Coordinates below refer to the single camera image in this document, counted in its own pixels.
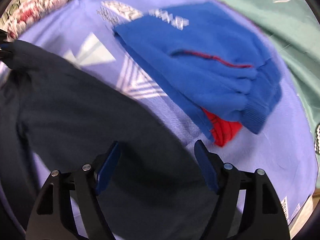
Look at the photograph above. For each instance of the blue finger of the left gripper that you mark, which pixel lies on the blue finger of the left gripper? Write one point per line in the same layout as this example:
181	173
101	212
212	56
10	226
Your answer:
3	35
4	54

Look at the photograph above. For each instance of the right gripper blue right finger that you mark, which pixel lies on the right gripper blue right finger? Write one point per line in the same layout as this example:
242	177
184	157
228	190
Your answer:
247	207

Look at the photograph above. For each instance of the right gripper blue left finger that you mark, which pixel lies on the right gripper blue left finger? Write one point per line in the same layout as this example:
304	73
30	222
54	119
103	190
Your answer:
67	205

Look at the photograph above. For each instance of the black pants with grey cuffs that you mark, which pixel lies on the black pants with grey cuffs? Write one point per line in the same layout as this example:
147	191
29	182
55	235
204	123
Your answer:
67	117

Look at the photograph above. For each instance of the purple printed bed sheet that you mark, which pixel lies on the purple printed bed sheet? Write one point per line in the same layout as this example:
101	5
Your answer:
82	33

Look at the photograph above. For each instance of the folded red garment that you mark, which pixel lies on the folded red garment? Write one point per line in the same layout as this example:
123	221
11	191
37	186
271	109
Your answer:
222	131

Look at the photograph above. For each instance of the folded blue pants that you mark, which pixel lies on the folded blue pants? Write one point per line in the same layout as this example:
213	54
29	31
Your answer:
202	58

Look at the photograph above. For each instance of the teal heart print quilt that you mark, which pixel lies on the teal heart print quilt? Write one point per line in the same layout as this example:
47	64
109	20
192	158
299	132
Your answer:
291	27

